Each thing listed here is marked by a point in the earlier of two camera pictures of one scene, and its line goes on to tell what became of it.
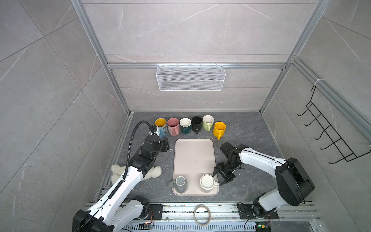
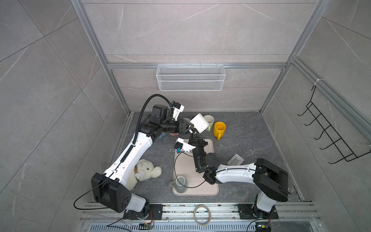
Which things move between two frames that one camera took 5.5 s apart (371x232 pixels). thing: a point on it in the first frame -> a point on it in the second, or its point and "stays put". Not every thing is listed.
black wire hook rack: x=337 y=140 stays put
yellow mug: x=219 y=129 stays put
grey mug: x=179 y=184 stays put
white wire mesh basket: x=190 y=78 stays put
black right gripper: x=226 y=177 -> x=197 y=141
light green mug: x=208 y=122 stays put
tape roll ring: x=194 y=212 stays put
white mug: x=207 y=182 -> x=199 y=123
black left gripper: x=164 y=144 -> x=181 y=126
